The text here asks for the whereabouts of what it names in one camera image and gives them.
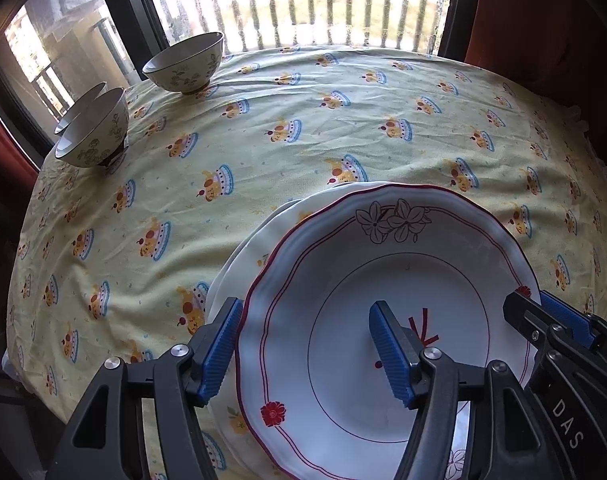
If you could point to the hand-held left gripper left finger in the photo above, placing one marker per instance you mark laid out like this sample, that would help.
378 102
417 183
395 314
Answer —
218 350

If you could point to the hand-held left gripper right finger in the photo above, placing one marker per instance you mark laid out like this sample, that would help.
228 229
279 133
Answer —
391 355

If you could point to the green floral ceramic bowl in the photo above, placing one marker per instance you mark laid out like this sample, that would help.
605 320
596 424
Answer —
76 110
96 140
183 72

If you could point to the large yellow flower plate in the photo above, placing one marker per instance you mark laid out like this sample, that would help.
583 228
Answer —
236 420

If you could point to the dark window frame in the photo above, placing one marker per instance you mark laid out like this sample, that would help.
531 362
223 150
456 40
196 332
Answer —
133 5

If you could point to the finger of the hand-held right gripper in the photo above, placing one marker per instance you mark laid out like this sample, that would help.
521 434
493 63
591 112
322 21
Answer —
526 317
568 317

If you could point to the red curtain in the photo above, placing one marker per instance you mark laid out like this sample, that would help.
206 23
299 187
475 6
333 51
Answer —
3 160
533 20

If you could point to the balcony railing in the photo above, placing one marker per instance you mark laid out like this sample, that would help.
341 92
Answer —
329 5

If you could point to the yellow printed tablecloth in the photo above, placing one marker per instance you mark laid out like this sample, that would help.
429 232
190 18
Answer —
308 125

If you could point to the white plate with red rim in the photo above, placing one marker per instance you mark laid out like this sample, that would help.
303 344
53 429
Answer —
333 270

